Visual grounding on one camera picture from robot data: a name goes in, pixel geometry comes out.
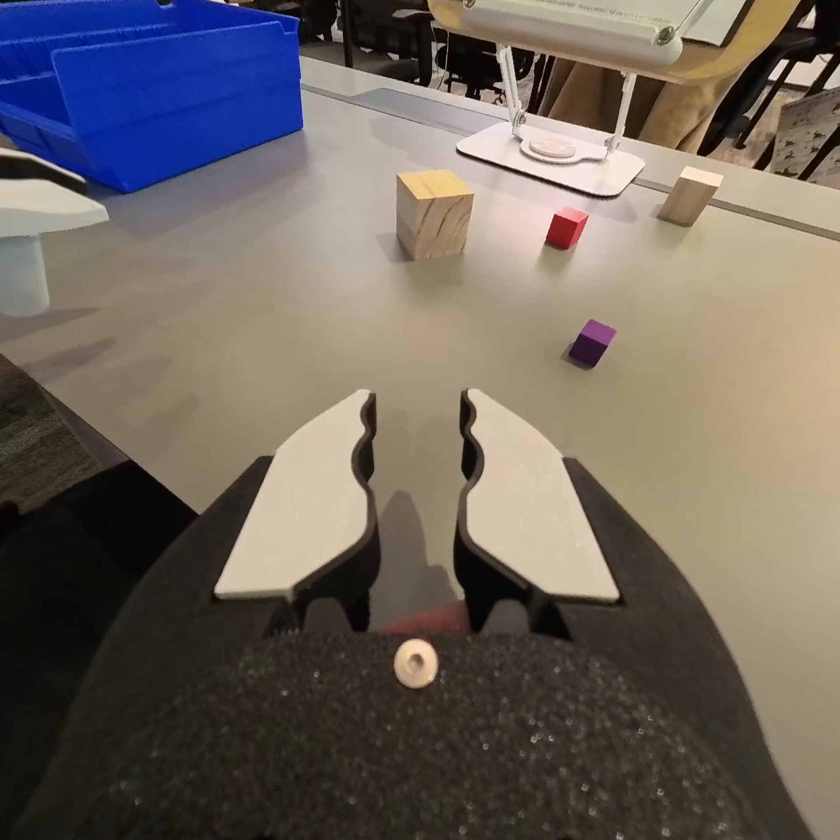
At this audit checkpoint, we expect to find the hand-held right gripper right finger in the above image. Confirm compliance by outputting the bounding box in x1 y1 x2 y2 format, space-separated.
456 388 621 634

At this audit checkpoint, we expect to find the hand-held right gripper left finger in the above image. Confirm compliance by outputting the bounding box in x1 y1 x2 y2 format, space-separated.
213 388 382 634

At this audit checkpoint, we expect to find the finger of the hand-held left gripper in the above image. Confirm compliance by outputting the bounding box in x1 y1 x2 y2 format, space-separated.
0 134 86 194
0 187 110 317

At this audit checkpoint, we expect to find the small purple cube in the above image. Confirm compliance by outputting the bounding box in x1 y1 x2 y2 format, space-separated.
567 319 618 367

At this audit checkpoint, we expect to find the small red cube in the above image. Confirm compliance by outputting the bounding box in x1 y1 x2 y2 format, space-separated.
545 208 589 249

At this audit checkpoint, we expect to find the large ring-grained wooden cube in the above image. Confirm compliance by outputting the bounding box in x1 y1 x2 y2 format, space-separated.
395 169 475 261

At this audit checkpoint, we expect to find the smaller straight-grained wooden cube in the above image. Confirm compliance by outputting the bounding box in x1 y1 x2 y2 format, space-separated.
658 166 724 227

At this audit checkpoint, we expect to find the blue plastic bin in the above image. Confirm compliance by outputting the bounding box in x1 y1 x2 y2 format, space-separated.
0 0 304 194

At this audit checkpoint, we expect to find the white document stand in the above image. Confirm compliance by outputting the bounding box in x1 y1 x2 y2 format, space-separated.
456 0 706 198

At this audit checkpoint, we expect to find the white patterned cloth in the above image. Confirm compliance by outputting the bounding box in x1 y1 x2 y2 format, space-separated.
768 88 840 185

